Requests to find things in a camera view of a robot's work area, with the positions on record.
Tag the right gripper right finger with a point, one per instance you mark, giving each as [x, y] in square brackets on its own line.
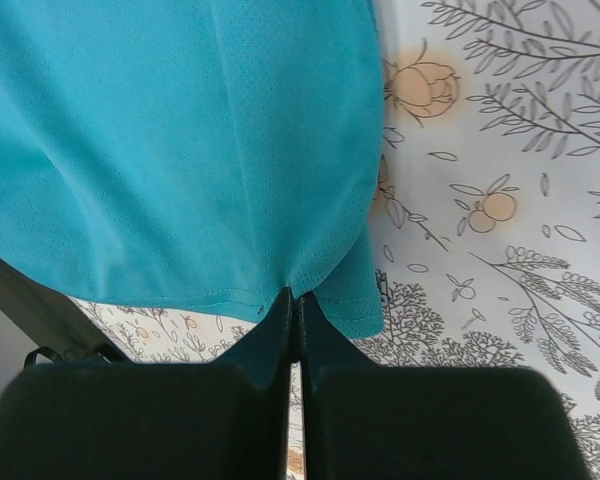
[367, 421]

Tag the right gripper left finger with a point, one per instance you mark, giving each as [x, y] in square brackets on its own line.
[225, 419]

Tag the teal t shirt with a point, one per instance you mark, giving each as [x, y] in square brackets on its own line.
[195, 155]

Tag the floral table mat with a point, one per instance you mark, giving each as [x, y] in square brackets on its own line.
[485, 223]

